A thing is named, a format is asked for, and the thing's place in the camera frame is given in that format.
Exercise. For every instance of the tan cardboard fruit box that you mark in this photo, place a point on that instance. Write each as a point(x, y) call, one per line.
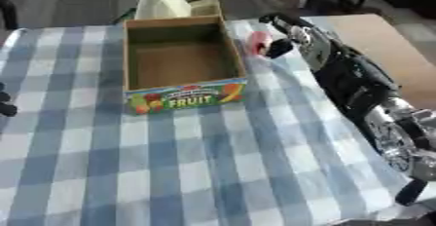
point(181, 61)

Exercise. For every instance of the white paper bag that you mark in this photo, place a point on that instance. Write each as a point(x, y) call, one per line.
point(162, 4)

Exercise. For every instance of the pink toy fruit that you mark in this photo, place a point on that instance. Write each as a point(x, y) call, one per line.
point(258, 43)

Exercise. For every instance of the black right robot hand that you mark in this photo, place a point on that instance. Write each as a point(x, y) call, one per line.
point(352, 77)

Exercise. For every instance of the cream carton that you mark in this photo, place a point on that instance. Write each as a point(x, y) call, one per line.
point(205, 8)

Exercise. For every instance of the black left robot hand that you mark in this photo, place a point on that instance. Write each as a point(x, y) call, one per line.
point(5, 105)

